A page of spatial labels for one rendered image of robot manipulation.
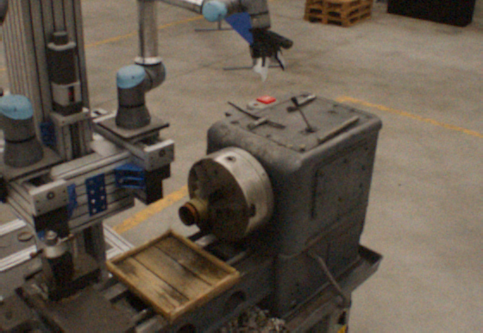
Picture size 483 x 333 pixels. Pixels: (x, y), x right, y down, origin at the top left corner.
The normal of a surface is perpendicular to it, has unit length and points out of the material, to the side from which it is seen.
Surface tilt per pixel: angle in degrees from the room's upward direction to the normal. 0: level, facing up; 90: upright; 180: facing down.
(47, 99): 90
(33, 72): 90
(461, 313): 0
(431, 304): 0
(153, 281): 0
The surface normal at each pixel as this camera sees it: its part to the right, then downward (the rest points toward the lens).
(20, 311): 0.03, -0.90
